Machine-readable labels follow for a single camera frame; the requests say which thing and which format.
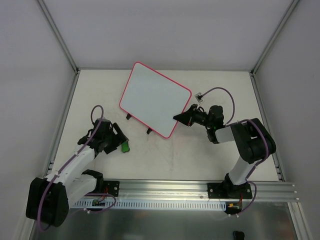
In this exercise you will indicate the aluminium frame post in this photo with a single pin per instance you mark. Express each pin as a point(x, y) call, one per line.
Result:
point(275, 34)
point(57, 34)

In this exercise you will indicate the black object at bottom edge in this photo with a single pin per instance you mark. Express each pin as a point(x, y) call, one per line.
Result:
point(239, 235)

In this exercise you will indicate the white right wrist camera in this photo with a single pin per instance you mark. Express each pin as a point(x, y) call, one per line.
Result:
point(200, 99)

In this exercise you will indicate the right aluminium frame post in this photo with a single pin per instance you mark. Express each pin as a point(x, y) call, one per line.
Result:
point(275, 34)

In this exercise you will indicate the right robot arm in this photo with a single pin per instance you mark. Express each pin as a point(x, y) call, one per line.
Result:
point(252, 140)

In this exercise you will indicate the aluminium mounting rail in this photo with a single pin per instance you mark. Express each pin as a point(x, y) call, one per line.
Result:
point(196, 190)

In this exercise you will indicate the black whiteboard stand foot upper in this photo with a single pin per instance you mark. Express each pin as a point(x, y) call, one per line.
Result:
point(128, 116)

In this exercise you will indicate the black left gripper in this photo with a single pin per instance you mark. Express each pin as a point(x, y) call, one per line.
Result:
point(116, 139)

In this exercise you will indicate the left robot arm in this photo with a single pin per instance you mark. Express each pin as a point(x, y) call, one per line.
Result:
point(51, 197)

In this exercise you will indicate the green bone-shaped eraser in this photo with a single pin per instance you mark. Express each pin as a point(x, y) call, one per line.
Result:
point(125, 147)

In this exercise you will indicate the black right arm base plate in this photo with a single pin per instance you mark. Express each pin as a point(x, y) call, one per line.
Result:
point(224, 191)

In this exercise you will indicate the white slotted cable duct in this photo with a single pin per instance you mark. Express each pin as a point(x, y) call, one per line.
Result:
point(134, 204)

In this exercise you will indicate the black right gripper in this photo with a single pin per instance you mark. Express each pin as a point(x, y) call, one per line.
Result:
point(191, 116)

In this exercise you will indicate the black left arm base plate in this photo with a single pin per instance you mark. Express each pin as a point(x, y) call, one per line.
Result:
point(111, 187)

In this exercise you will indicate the pink framed whiteboard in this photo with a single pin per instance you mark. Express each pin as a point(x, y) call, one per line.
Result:
point(154, 99)

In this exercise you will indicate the left aluminium frame post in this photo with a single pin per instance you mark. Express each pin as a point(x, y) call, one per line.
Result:
point(57, 34)

